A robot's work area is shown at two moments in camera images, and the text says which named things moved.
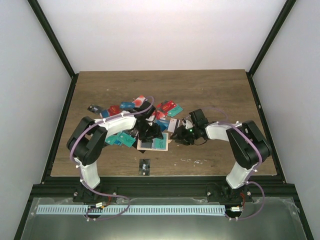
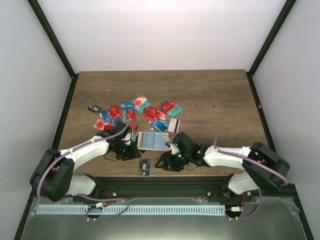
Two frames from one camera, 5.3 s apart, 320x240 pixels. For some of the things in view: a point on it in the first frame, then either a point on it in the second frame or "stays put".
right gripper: (181, 136) -> (165, 156)
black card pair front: (144, 167) stays put
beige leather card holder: (159, 144) stays put
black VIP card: (95, 108) stays put
